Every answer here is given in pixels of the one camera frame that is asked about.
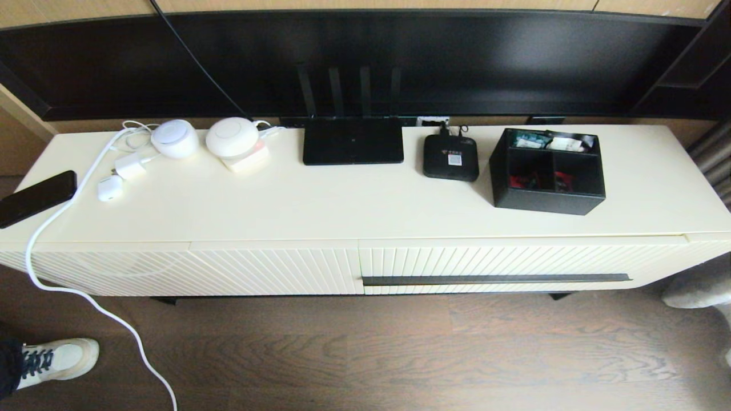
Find cream cabinet drawer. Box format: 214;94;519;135
359;239;692;295

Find black compartment organizer box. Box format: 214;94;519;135
489;128;607;216

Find cream TV cabinet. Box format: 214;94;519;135
0;124;731;297

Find black router with antennas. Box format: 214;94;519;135
295;64;405;166

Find black set-top box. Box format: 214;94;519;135
423;134;479;182

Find pink white base block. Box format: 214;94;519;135
220;140;270;173

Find white dome lamp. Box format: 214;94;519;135
206;117;260;159

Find black television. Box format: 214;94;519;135
0;9;731;122

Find teal tea packet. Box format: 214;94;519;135
510;131;553;150

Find white round speaker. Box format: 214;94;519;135
151;119;199;159

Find white cream packet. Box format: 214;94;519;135
547;135;596;153

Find white charger adapter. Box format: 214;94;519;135
110;151;150;181

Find white earbuds case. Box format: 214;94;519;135
97;175;124;203

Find black smartphone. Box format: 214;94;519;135
0;170;78;229

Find white sneaker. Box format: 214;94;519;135
16;338;100;391

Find grey plush cushion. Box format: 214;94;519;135
661;254;731;312

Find grey curtain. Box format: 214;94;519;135
688;121;731;209

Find black shelf unit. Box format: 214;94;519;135
631;0;731;120

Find dark trouser leg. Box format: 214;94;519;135
0;337;25;400

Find thin white cable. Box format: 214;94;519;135
110;119;160;152

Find black television cable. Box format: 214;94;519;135
150;0;252;119

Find thick white cable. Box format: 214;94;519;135
24;127;179;411

